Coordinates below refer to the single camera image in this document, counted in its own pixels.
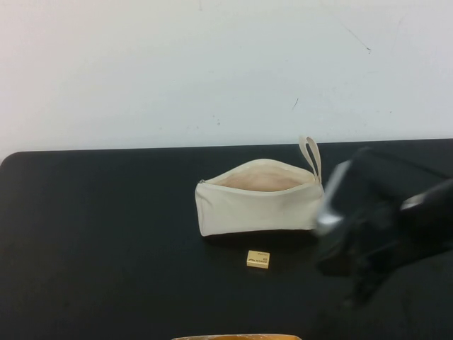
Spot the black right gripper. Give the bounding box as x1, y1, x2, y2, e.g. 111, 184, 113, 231
316, 203, 408, 310

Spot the small yellow eraser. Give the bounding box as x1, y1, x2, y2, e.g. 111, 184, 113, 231
246, 249, 271, 268

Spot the cream fabric pencil case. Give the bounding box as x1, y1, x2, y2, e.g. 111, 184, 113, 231
194, 135, 326, 237

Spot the yellow brown cardboard box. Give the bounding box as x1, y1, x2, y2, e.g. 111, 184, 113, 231
171, 333, 299, 340

